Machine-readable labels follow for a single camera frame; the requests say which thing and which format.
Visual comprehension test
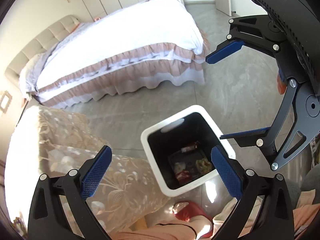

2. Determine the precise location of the white square trash bin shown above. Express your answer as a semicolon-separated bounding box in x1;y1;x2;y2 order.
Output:
140;105;236;197

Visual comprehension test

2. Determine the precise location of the red slipper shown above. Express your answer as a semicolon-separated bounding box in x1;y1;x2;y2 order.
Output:
172;201;213;239

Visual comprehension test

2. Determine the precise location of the floral beige tablecloth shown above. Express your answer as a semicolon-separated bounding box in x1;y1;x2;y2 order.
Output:
4;106;169;233

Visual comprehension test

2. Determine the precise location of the bed with white duvet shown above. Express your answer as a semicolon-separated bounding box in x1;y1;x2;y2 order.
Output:
18;0;210;108

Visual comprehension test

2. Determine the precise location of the beige tufted headboard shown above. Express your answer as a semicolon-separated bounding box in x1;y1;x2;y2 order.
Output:
4;15;80;87

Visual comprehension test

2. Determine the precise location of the framed wall switch panel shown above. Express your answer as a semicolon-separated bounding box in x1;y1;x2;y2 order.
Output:
0;91;12;114

